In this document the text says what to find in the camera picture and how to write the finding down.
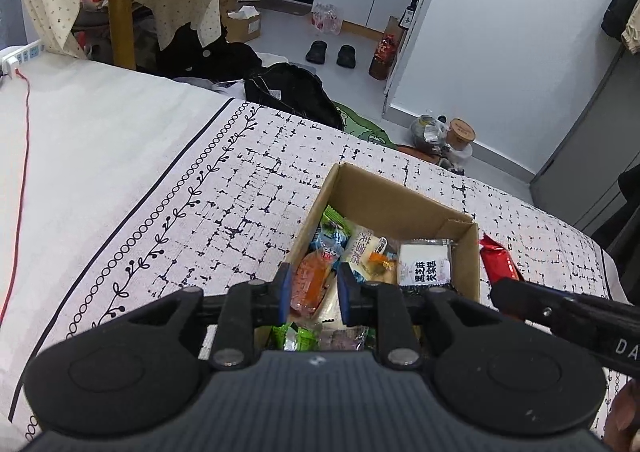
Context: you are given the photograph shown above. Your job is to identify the orange jelly packet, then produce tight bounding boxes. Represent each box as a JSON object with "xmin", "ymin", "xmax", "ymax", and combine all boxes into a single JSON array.
[{"xmin": 291, "ymin": 249, "xmax": 334, "ymax": 317}]

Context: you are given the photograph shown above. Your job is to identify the orange biscuit stick packet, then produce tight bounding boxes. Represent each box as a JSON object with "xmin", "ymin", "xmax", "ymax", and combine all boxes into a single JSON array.
[{"xmin": 366, "ymin": 253, "xmax": 397, "ymax": 283}]

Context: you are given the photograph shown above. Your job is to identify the white blue bread packet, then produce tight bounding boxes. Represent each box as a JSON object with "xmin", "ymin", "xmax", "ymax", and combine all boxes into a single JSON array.
[{"xmin": 311, "ymin": 225, "xmax": 392, "ymax": 325}]

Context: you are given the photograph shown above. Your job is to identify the blue candy packet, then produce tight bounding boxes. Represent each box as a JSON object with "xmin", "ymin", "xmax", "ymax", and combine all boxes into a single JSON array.
[{"xmin": 309, "ymin": 227, "xmax": 349, "ymax": 257}]

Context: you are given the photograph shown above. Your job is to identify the bright green snack packet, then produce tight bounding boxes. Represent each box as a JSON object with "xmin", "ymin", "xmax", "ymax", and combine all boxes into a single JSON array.
[{"xmin": 270, "ymin": 322, "xmax": 319, "ymax": 352}]

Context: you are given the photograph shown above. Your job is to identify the purple snack packet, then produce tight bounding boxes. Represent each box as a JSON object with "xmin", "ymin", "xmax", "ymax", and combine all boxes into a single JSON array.
[{"xmin": 318, "ymin": 326, "xmax": 369, "ymax": 351}]

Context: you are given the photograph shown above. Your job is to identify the dark green snack packet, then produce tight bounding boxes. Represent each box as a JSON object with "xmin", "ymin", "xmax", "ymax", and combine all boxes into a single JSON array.
[{"xmin": 321, "ymin": 205, "xmax": 352, "ymax": 233}]

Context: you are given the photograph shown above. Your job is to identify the white black rice cake packet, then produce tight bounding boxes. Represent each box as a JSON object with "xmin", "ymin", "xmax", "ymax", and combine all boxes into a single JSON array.
[{"xmin": 397, "ymin": 238, "xmax": 454, "ymax": 287}]

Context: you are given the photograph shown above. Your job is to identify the red snack packet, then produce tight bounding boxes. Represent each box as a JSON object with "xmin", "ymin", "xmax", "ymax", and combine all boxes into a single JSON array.
[{"xmin": 480, "ymin": 234, "xmax": 522, "ymax": 285}]

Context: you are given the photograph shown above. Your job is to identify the right hand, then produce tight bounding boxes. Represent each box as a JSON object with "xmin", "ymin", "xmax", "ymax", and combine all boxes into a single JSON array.
[{"xmin": 603, "ymin": 380, "xmax": 639, "ymax": 452}]

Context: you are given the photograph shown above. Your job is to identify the brown cardboard box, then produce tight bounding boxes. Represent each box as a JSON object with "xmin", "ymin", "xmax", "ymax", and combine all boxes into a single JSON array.
[{"xmin": 285, "ymin": 164, "xmax": 480, "ymax": 301}]

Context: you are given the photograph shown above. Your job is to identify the black coat on chair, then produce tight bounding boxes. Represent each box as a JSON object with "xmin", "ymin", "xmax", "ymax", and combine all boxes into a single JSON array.
[{"xmin": 592, "ymin": 166, "xmax": 640, "ymax": 305}]

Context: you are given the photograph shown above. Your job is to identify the grey door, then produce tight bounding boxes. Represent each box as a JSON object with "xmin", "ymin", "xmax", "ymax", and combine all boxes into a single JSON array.
[{"xmin": 530, "ymin": 52, "xmax": 639, "ymax": 235}]

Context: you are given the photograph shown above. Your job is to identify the green floor mat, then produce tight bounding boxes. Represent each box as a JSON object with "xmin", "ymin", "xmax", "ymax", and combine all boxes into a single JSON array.
[{"xmin": 333, "ymin": 102, "xmax": 397, "ymax": 149}]

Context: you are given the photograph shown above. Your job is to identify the black backpack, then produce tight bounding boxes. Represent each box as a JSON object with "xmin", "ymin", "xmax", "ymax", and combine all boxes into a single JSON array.
[{"xmin": 244, "ymin": 63, "xmax": 344, "ymax": 131}]

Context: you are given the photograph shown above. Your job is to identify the right black slipper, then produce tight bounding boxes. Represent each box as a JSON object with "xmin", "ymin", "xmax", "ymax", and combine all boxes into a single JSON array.
[{"xmin": 336, "ymin": 44, "xmax": 357, "ymax": 69}]

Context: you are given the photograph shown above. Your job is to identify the black slipper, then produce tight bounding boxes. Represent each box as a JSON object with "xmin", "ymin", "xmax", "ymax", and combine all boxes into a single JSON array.
[
  {"xmin": 305, "ymin": 40, "xmax": 328, "ymax": 65},
  {"xmin": 336, "ymin": 44, "xmax": 357, "ymax": 69}
]

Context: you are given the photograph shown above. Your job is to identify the dark red bottle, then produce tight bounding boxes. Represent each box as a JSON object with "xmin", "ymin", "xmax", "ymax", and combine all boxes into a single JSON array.
[{"xmin": 369, "ymin": 32, "xmax": 400, "ymax": 81}]

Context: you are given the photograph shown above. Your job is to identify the left black slipper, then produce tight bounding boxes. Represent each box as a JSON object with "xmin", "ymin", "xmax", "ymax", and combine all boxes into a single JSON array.
[{"xmin": 305, "ymin": 40, "xmax": 328, "ymax": 65}]

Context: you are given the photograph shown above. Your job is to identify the black clothes pile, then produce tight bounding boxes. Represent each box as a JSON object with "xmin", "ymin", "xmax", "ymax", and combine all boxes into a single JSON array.
[{"xmin": 153, "ymin": 24, "xmax": 262, "ymax": 83}]

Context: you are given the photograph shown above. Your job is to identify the small cardboard box on floor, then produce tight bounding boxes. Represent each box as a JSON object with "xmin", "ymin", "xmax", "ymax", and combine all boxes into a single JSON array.
[{"xmin": 222, "ymin": 5, "xmax": 262, "ymax": 43}]

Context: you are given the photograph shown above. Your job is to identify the spray bottle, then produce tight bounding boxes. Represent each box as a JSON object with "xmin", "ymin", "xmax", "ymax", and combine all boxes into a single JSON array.
[{"xmin": 398, "ymin": 0, "xmax": 420, "ymax": 30}]

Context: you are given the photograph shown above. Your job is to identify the pink plastic bag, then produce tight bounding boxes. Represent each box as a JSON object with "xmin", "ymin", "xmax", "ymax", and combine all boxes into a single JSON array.
[{"xmin": 310, "ymin": 3, "xmax": 343, "ymax": 36}]

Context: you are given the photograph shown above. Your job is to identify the hanging jackets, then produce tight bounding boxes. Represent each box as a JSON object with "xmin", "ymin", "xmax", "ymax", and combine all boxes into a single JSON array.
[{"xmin": 601, "ymin": 0, "xmax": 639, "ymax": 54}]

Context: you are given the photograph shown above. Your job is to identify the white power strip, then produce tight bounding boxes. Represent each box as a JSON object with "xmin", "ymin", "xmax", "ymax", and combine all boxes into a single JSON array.
[{"xmin": 1, "ymin": 40, "xmax": 44, "ymax": 77}]

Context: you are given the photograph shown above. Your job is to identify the yellow leg side table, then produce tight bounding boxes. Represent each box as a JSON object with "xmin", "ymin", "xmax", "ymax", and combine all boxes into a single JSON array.
[{"xmin": 89, "ymin": 0, "xmax": 208, "ymax": 72}]

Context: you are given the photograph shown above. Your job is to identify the red cable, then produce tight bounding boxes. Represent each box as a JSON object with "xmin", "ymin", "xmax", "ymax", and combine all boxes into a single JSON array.
[{"xmin": 0, "ymin": 68, "xmax": 33, "ymax": 327}]

